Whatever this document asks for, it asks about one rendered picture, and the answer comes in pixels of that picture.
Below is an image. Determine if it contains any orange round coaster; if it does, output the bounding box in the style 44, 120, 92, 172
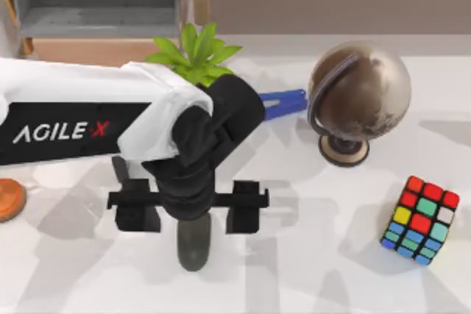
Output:
0, 178, 28, 224

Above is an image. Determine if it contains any brown globe on stand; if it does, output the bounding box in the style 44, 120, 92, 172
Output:
308, 40, 413, 166

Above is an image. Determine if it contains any colourful puzzle cube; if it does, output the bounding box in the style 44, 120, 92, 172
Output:
379, 175, 461, 267

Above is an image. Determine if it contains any pale wooden drawer front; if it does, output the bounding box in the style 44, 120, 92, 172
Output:
20, 36, 167, 68

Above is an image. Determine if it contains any green potted plant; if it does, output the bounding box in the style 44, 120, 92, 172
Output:
144, 21, 244, 88

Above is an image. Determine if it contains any grey rounded box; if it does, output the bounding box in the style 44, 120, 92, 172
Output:
176, 213, 213, 271

